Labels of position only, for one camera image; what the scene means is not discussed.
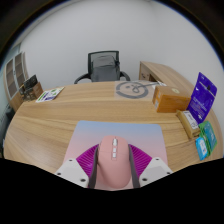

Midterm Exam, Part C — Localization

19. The small tan box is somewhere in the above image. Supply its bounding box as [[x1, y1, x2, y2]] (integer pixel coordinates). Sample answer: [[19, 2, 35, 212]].
[[175, 109, 202, 140]]

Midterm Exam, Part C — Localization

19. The grey backpack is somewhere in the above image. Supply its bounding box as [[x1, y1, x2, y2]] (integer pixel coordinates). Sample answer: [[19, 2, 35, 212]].
[[90, 54, 120, 83]]

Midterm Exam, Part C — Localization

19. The orange-brown cardboard box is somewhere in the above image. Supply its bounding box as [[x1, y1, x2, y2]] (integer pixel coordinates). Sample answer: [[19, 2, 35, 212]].
[[152, 85, 192, 114]]

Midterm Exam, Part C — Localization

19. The pink-blue gradient mouse pad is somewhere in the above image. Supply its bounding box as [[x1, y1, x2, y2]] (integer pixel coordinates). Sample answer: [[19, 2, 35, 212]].
[[64, 120, 169, 174]]

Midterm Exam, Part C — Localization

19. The black mesh office chair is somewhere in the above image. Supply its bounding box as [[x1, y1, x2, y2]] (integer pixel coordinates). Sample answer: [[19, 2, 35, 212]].
[[73, 50, 132, 84]]

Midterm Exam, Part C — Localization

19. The wooden side desk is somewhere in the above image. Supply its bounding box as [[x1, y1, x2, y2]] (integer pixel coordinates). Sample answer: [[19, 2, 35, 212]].
[[138, 60, 198, 98]]

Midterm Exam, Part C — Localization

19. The green packet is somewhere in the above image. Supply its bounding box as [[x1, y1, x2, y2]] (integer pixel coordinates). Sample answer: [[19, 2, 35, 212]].
[[198, 120, 218, 158]]

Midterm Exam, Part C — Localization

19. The pink computer mouse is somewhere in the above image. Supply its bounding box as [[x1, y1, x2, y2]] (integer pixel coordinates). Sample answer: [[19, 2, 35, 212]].
[[96, 134, 133, 189]]

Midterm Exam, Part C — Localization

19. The black open box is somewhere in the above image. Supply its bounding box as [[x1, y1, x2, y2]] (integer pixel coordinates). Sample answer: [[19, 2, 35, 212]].
[[22, 74, 39, 91]]

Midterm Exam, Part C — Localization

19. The wooden glass-door shelf cabinet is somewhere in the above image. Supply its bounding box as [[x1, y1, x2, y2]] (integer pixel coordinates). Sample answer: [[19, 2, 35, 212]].
[[3, 51, 29, 111]]

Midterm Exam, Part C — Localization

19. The white sticker sheet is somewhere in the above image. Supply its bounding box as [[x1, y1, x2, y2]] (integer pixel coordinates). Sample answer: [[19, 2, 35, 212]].
[[35, 86, 65, 103]]

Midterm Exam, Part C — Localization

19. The blue packet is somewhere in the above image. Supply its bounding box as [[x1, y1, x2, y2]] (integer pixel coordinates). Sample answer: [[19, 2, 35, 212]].
[[194, 135, 210, 162]]

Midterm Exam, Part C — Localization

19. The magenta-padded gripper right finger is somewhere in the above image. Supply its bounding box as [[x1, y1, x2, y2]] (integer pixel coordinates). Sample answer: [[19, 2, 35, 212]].
[[128, 143, 174, 189]]

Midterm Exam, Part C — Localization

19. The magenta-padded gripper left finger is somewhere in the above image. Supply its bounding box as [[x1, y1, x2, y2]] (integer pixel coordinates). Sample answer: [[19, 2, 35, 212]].
[[54, 143, 100, 189]]

